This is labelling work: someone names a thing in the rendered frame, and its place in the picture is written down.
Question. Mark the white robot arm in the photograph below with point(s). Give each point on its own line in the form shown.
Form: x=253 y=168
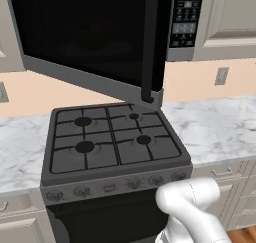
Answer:
x=186 y=200

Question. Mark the black glass microwave door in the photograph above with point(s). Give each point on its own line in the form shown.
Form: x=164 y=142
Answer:
x=83 y=37

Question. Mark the grey microwave oven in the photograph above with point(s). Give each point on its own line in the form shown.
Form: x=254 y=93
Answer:
x=185 y=20

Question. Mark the dark grey gas hob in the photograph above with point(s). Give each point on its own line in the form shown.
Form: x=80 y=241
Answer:
x=113 y=143

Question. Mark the grey stove knob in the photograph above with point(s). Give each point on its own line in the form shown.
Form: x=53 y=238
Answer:
x=54 y=195
x=179 y=176
x=133 y=183
x=82 y=191
x=155 y=179

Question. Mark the beige drawer front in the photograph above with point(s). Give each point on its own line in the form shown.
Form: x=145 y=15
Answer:
x=203 y=172
x=23 y=205

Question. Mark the black oven door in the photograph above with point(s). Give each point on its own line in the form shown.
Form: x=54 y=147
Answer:
x=110 y=220

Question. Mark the beige base cupboard door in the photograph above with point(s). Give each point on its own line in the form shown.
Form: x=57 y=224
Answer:
x=23 y=232
x=230 y=203

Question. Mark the beige base cupboard run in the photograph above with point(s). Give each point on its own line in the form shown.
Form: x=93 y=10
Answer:
x=248 y=200

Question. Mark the grey wall socket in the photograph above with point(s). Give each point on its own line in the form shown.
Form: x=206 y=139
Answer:
x=221 y=76
x=2 y=92

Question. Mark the beige wall cupboard door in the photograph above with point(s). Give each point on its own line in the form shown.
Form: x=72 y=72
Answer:
x=8 y=53
x=230 y=20

